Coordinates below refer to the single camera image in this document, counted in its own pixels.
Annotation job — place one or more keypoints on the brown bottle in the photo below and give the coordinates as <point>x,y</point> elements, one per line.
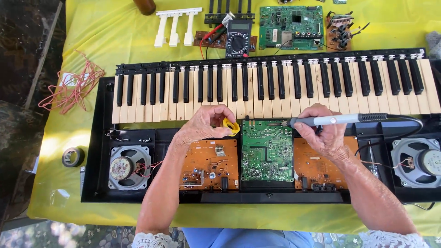
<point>144,6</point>

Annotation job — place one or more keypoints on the green power circuit board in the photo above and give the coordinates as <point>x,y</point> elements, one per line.
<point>267,151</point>

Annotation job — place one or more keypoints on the loose metal screws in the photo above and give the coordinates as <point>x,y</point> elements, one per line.
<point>119,138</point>

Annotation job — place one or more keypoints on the orange circuit board with coil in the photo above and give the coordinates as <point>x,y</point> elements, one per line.
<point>206,165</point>

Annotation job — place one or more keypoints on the brown bare circuit board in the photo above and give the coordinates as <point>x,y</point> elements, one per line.
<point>206,39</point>

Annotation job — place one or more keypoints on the person's white lace sleeve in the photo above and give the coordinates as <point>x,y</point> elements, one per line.
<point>392,240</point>
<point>155,241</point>

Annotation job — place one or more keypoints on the row of cream piano keys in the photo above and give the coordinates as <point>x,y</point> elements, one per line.
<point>262,106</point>

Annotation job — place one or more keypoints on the grey round speaker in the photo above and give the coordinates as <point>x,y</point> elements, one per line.
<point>129,167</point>
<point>418,162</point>

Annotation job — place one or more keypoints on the small green board piece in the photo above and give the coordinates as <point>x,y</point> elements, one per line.
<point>339,1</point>

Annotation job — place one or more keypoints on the white paper slip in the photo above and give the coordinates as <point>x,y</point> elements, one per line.
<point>69,80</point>

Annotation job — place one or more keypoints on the black digital multimeter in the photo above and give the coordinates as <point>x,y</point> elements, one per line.
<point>238,39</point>

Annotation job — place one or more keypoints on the yellow tablecloth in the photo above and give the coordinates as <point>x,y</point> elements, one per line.
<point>110,31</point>

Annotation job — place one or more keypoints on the person's blue garment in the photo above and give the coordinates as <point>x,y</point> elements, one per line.
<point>248,238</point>

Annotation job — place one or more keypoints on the red multimeter probe lead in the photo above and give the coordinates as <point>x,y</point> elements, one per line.
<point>211,34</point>

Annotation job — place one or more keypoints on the row of black piano keys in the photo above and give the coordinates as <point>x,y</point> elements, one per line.
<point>296,84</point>

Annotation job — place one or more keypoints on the wooden stick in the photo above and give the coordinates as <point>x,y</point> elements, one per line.
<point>43,57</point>

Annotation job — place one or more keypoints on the grey cloth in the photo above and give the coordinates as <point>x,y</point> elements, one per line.
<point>434,44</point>

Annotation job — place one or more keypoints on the grey tape roll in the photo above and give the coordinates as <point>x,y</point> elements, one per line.
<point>73,157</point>

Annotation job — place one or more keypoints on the large green circuit board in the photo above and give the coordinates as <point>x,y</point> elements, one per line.
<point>291,27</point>

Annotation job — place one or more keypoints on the black loose key set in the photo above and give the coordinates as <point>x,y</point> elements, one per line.
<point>220,17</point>

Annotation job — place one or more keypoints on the person's right hand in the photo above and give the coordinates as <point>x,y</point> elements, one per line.
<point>325,137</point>

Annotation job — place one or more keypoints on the grey soldering iron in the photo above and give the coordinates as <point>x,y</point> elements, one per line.
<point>330,120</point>

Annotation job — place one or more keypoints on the yellow solder spool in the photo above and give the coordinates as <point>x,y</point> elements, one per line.
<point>231,126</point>

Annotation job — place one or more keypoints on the brown board with knobs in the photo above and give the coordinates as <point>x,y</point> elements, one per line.
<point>339,34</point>

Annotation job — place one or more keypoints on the person's white lace right sleeve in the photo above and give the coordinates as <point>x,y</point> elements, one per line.
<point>392,240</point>

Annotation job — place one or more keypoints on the black keyboard case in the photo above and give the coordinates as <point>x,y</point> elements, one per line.
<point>165,196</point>

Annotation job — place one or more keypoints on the person's left hand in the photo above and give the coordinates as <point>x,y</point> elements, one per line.
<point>196,127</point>

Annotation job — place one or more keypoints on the black key frame strip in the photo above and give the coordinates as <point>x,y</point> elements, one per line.
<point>144,66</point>

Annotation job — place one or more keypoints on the person's white lace left sleeve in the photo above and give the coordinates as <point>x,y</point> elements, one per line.
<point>155,241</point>

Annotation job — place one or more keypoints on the white loose key set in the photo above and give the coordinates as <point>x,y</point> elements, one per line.
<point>175,29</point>

